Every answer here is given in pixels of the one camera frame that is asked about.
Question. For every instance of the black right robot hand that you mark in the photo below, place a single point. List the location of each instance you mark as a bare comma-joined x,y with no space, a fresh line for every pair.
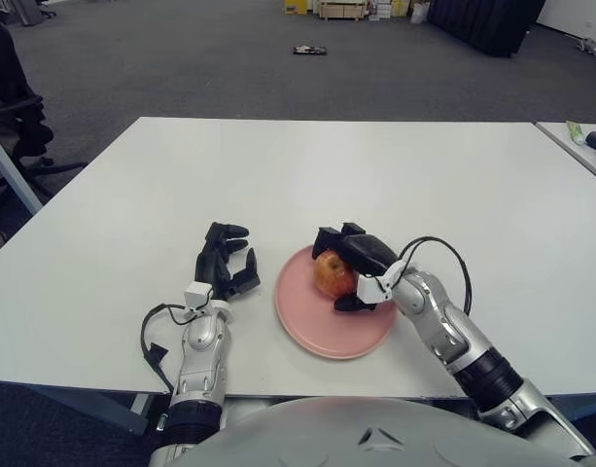
368,253

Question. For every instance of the stack of white boxes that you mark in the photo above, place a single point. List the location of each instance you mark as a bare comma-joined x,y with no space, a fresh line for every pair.
387,9

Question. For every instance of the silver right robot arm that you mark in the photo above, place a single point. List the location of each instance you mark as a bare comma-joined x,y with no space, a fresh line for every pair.
453,331

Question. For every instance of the red yellow apple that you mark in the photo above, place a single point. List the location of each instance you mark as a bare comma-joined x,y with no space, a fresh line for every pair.
329,272

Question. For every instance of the grey robot torso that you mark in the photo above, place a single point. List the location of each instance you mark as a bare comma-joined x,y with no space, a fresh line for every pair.
375,438

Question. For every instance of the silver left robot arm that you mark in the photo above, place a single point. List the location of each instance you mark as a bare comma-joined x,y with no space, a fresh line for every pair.
200,360

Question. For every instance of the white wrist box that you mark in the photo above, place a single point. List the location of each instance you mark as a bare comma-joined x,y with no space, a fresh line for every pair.
198,294
373,289

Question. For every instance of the black office chair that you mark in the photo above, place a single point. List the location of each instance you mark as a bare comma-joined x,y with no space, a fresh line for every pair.
10,82

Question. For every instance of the yellow cardboard box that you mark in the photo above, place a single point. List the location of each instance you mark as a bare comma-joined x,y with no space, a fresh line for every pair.
295,6

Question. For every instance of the wooden crate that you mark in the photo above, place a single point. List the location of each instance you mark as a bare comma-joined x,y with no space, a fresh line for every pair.
342,10

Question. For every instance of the black partition panel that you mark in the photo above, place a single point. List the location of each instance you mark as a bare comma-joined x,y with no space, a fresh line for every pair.
482,24

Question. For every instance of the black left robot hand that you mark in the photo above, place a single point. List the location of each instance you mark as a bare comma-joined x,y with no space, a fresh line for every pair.
217,267

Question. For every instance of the blue desk leg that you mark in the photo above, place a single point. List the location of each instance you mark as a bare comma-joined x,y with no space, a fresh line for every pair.
15,180

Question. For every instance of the green white tube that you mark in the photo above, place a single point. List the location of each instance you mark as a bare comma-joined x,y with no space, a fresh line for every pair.
574,132

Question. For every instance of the dark distant office chair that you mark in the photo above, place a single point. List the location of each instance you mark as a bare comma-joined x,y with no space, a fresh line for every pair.
35,5

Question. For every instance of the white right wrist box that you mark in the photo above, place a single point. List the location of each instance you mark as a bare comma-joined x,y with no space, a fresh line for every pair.
373,289

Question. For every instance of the pink round plate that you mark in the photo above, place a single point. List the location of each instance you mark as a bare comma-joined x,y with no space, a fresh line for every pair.
326,333

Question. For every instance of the flat black floor tray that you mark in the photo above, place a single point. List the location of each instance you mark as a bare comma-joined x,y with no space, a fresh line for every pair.
308,50

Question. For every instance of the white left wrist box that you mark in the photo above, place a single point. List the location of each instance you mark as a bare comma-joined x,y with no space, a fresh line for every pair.
198,294

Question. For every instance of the white plastic bag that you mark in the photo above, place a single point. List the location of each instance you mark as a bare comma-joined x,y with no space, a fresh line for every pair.
419,14

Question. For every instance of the grey quadruped robot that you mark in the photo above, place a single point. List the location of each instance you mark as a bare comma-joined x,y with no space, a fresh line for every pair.
591,46

